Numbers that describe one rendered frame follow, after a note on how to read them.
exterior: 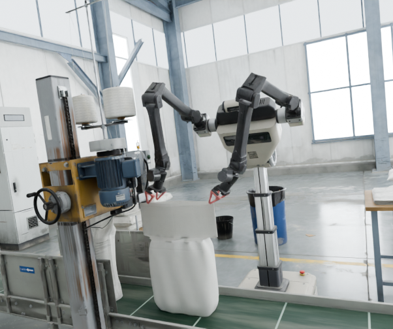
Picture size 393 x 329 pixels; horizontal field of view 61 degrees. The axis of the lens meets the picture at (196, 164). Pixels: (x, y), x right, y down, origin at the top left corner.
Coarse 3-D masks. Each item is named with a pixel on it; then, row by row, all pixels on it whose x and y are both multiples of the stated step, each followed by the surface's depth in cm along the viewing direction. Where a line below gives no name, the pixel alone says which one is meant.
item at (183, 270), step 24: (144, 216) 202; (168, 216) 190; (192, 216) 185; (168, 240) 188; (192, 240) 183; (168, 264) 189; (192, 264) 182; (168, 288) 190; (192, 288) 184; (216, 288) 187; (192, 312) 186
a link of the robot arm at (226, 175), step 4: (244, 164) 169; (224, 168) 167; (228, 168) 169; (232, 168) 173; (240, 168) 170; (244, 168) 170; (220, 172) 167; (224, 172) 166; (228, 172) 166; (232, 172) 169; (236, 172) 170; (240, 172) 170; (220, 176) 167; (224, 176) 166; (228, 176) 166; (232, 176) 169; (220, 180) 167; (224, 180) 166; (228, 180) 168
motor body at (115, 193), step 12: (120, 156) 163; (96, 168) 163; (108, 168) 161; (120, 168) 163; (108, 180) 162; (120, 180) 164; (108, 192) 161; (120, 192) 163; (108, 204) 162; (120, 204) 163
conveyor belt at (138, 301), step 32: (0, 288) 261; (128, 288) 234; (160, 320) 187; (192, 320) 183; (224, 320) 179; (256, 320) 176; (288, 320) 172; (320, 320) 169; (352, 320) 166; (384, 320) 163
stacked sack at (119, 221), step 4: (136, 212) 489; (116, 216) 481; (120, 216) 476; (124, 216) 472; (128, 216) 468; (132, 216) 471; (140, 216) 477; (116, 220) 470; (120, 220) 466; (124, 220) 464; (132, 220) 460; (140, 220) 477; (116, 224) 468; (120, 224) 466; (124, 224) 463; (128, 224) 460; (132, 224) 458
